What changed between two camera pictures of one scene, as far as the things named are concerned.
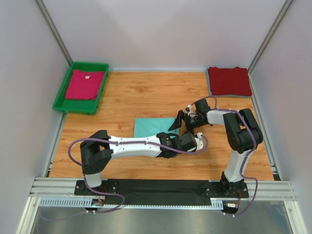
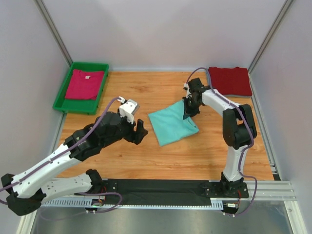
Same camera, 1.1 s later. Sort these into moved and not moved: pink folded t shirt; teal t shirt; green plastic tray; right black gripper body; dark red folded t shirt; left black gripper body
Moved: right black gripper body; teal t shirt; left black gripper body
Not moved: dark red folded t shirt; pink folded t shirt; green plastic tray
